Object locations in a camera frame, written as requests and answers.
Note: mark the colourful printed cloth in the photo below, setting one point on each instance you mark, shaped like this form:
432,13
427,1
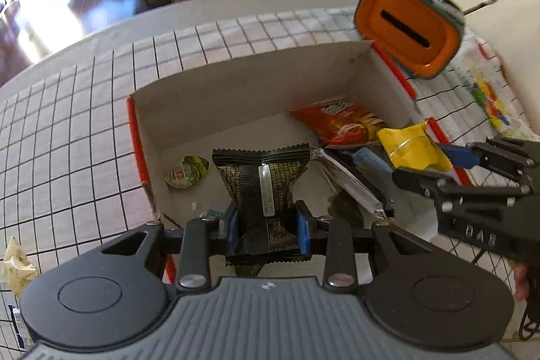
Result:
489,90

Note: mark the bright yellow snack packet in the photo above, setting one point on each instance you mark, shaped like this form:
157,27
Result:
415,149

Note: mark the small teal candy wrapper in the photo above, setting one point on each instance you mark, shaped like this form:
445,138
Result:
214,212

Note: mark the red cardboard box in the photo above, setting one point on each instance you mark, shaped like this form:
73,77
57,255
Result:
253,90

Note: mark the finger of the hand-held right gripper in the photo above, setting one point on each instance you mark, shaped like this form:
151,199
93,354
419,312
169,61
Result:
417,179
464,156

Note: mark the thin metal rod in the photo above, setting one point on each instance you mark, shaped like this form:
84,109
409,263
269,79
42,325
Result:
480,5

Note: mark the pale yellow snack packet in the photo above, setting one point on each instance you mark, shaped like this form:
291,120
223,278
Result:
17,265

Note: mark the green round snack packet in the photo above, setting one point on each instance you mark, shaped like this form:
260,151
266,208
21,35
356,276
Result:
185,171

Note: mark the orange tissue box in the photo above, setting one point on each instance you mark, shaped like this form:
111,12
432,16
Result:
407,31

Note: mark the orange red chips packet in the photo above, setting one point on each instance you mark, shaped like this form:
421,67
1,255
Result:
341,124

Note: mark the silver black long snack packet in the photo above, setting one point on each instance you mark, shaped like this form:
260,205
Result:
358,185

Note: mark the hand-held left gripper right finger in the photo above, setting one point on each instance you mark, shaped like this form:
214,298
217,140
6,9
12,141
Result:
302,231

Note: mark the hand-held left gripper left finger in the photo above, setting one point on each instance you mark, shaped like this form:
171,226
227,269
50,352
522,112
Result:
232,227

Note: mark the checked tablecloth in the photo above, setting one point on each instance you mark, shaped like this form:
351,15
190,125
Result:
84,140

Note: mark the black gold snack packet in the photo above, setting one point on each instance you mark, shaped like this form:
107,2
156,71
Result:
261,191

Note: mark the person's right hand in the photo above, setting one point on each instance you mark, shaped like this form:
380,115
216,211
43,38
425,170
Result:
522,282

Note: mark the white label snack packet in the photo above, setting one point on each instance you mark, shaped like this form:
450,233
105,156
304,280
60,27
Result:
19,322

